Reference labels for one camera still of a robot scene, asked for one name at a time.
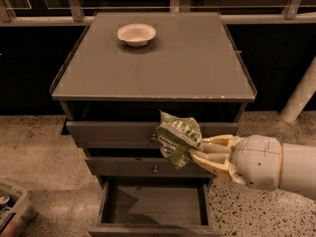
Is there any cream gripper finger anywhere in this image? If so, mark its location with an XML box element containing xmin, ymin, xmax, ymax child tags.
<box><xmin>202</xmin><ymin>134</ymin><xmax>241</xmax><ymax>152</ymax></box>
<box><xmin>189</xmin><ymin>150</ymin><xmax>230</xmax><ymax>179</ymax></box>

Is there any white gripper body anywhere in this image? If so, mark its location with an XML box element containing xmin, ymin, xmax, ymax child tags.
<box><xmin>231</xmin><ymin>135</ymin><xmax>282</xmax><ymax>191</ymax></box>

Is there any green jalapeno chip bag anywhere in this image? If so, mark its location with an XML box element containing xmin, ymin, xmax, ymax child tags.
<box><xmin>156</xmin><ymin>111</ymin><xmax>203</xmax><ymax>169</ymax></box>

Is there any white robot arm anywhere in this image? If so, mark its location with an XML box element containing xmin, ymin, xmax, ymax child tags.
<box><xmin>190</xmin><ymin>135</ymin><xmax>316</xmax><ymax>199</ymax></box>

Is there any brass middle drawer knob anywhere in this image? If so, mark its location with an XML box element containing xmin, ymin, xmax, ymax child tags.
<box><xmin>152</xmin><ymin>166</ymin><xmax>159</xmax><ymax>174</ymax></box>

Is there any brass drawer knob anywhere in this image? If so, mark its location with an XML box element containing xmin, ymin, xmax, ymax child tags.
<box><xmin>150</xmin><ymin>134</ymin><xmax>158</xmax><ymax>143</ymax></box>
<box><xmin>152</xmin><ymin>166</ymin><xmax>159</xmax><ymax>174</ymax></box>

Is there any brass top drawer knob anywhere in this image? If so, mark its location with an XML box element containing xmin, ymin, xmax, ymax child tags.
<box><xmin>150</xmin><ymin>134</ymin><xmax>158</xmax><ymax>143</ymax></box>

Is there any bottom grey drawer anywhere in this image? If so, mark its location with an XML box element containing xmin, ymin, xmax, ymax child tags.
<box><xmin>88</xmin><ymin>177</ymin><xmax>221</xmax><ymax>237</ymax></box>

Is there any grey drawer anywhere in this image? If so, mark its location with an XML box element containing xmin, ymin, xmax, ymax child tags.
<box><xmin>86</xmin><ymin>157</ymin><xmax>213</xmax><ymax>178</ymax></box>
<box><xmin>65</xmin><ymin>120</ymin><xmax>240</xmax><ymax>150</ymax></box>
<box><xmin>88</xmin><ymin>177</ymin><xmax>221</xmax><ymax>237</ymax></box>

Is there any middle grey drawer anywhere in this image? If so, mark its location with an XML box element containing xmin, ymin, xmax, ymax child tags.
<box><xmin>86</xmin><ymin>157</ymin><xmax>213</xmax><ymax>178</ymax></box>

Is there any grey drawer cabinet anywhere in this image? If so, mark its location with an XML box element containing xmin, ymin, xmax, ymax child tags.
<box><xmin>49</xmin><ymin>11</ymin><xmax>258</xmax><ymax>237</ymax></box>

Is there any top grey drawer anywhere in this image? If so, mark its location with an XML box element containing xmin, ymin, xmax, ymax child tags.
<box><xmin>65</xmin><ymin>120</ymin><xmax>240</xmax><ymax>150</ymax></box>

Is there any white paper bowl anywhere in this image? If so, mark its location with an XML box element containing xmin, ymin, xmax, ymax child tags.
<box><xmin>117</xmin><ymin>23</ymin><xmax>156</xmax><ymax>47</ymax></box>

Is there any metal window railing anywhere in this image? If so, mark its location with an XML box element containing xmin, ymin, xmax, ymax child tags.
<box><xmin>0</xmin><ymin>0</ymin><xmax>316</xmax><ymax>26</ymax></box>

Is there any clear plastic storage bin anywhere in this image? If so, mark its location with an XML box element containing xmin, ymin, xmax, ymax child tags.
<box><xmin>0</xmin><ymin>179</ymin><xmax>37</xmax><ymax>237</ymax></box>

